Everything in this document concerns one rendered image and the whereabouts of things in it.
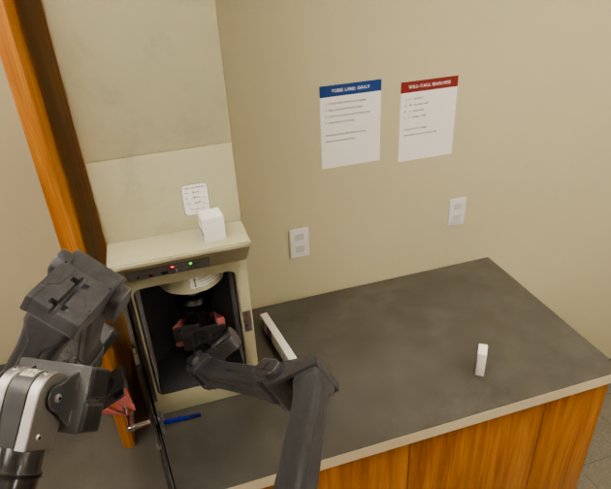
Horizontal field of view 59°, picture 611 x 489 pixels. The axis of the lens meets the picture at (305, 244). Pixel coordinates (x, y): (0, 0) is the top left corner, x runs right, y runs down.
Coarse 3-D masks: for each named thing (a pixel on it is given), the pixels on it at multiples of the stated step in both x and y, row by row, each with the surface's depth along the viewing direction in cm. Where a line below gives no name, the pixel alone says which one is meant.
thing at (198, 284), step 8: (184, 280) 141; (192, 280) 142; (200, 280) 142; (208, 280) 143; (216, 280) 146; (168, 288) 143; (176, 288) 142; (184, 288) 142; (192, 288) 142; (200, 288) 142; (208, 288) 143
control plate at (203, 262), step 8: (176, 264) 125; (184, 264) 127; (192, 264) 129; (200, 264) 130; (208, 264) 132; (136, 272) 123; (144, 272) 125; (152, 272) 126; (160, 272) 128; (168, 272) 130; (176, 272) 132
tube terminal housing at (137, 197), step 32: (128, 160) 120; (160, 160) 122; (192, 160) 124; (224, 160) 126; (96, 192) 121; (128, 192) 123; (160, 192) 125; (224, 192) 130; (128, 224) 127; (160, 224) 129; (192, 224) 131; (256, 352) 156
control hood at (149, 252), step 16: (240, 224) 133; (144, 240) 128; (160, 240) 128; (176, 240) 127; (192, 240) 127; (224, 240) 126; (240, 240) 126; (112, 256) 122; (128, 256) 122; (144, 256) 121; (160, 256) 121; (176, 256) 121; (192, 256) 123; (208, 256) 126; (224, 256) 130; (240, 256) 133; (128, 272) 122
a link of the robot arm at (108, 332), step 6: (108, 324) 116; (102, 330) 115; (108, 330) 115; (114, 330) 118; (102, 336) 114; (108, 336) 115; (114, 336) 118; (108, 342) 116; (108, 348) 117; (102, 360) 109; (96, 366) 106
